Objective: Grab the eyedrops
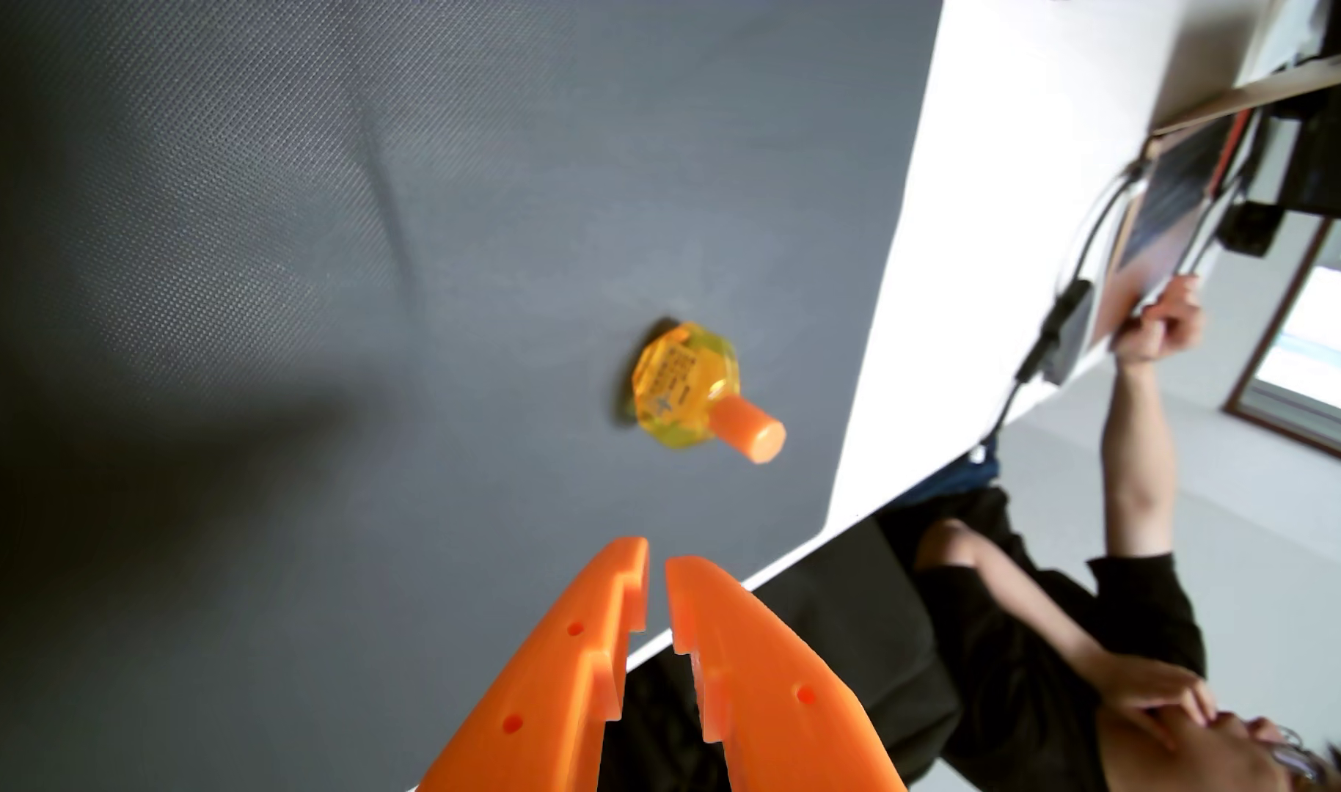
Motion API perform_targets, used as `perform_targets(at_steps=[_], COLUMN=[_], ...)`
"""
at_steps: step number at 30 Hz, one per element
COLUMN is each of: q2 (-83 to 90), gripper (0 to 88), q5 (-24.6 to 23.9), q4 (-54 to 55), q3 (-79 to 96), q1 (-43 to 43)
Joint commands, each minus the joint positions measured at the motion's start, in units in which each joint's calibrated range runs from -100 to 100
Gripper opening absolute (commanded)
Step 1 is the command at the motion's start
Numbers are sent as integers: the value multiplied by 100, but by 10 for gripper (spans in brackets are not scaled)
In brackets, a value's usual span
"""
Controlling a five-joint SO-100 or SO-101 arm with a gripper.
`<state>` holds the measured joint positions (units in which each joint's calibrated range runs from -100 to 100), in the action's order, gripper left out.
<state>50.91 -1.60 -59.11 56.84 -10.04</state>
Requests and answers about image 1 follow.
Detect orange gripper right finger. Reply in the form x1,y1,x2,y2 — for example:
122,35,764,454
667,557,908,792

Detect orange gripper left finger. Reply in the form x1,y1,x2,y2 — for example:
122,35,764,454
420,538,651,792

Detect yellow eyedrop bottle orange cap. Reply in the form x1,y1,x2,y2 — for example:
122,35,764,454
629,321,789,466

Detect person's right hand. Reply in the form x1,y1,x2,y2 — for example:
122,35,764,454
1078,649,1222,749

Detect person's left hand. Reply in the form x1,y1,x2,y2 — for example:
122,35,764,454
1111,275,1205,367

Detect person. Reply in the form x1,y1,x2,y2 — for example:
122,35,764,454
599,484,1341,792

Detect blue object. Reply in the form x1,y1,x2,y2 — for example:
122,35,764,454
896,451,1002,507

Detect dark grey textured mat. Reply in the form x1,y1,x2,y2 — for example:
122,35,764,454
0,0,945,792

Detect person's eyeglasses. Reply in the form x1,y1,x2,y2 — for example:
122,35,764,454
1270,726,1332,785

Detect small black box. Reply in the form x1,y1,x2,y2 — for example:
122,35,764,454
1215,198,1286,260

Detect black monitor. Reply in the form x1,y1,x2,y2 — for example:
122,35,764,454
1276,77,1341,227

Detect wooden shelf board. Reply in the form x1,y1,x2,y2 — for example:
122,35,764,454
1149,44,1341,139

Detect black power adapter with cable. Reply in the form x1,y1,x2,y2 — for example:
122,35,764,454
970,159,1150,463

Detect window with brown frame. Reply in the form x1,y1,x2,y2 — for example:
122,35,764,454
1224,218,1341,474

